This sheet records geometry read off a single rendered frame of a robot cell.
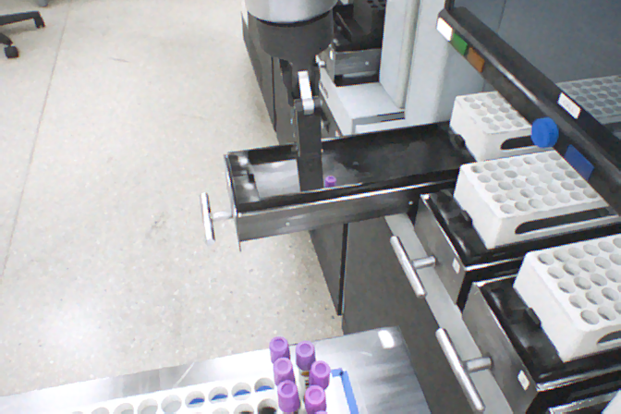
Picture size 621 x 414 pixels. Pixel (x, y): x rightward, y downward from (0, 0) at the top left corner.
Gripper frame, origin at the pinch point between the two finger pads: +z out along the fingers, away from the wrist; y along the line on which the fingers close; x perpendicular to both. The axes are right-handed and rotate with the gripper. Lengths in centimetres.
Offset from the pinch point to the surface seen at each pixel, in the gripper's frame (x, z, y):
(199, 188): 33, 88, 97
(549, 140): -22.8, -8.1, -11.2
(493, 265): -19.5, 9.3, -12.4
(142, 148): 56, 87, 126
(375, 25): -19.3, 6.2, 44.6
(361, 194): -6.8, 8.5, 2.1
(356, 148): -8.4, 9.1, 12.5
